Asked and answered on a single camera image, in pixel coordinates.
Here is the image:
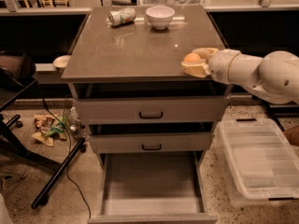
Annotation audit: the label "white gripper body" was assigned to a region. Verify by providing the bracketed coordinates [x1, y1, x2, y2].
[208, 49, 240, 85]

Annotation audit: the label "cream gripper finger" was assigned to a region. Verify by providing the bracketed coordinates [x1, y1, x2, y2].
[181, 63, 210, 78]
[192, 48, 219, 62]

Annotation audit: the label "orange fruit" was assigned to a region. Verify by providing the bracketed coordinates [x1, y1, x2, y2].
[183, 52, 201, 63]

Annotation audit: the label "person forearm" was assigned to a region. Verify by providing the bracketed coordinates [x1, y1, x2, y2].
[284, 126, 299, 147]

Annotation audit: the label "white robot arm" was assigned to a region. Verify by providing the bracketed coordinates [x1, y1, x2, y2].
[181, 48, 299, 105]

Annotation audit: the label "grey drawer cabinet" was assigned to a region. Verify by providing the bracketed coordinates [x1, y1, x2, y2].
[61, 5, 240, 224]

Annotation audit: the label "grey middle drawer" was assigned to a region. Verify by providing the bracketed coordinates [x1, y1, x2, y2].
[89, 121, 215, 153]

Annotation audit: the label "grey drawer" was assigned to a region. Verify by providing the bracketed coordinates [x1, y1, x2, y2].
[88, 151, 217, 224]
[75, 80, 228, 124]
[89, 121, 215, 153]

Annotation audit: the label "grey top drawer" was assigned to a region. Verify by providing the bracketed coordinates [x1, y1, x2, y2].
[75, 80, 228, 124]

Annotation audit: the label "grey bottom drawer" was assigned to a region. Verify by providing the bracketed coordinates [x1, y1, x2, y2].
[88, 151, 217, 224]

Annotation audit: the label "white ceramic bowl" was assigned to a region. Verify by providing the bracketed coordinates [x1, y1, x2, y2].
[146, 6, 175, 29]

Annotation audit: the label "green white soda can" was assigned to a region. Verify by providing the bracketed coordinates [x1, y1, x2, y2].
[107, 7, 135, 27]

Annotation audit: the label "clear plastic storage bin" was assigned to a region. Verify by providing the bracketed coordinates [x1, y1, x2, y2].
[216, 119, 299, 206]

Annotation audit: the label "small white side bowl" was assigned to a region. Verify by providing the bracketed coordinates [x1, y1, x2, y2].
[53, 55, 71, 69]

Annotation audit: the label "snack bags on floor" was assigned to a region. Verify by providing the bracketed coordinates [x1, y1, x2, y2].
[32, 115, 67, 147]

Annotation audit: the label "left wire basket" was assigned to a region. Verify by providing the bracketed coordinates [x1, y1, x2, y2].
[63, 95, 87, 140]

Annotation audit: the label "black power cable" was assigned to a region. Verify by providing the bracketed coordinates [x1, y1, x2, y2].
[36, 83, 93, 220]

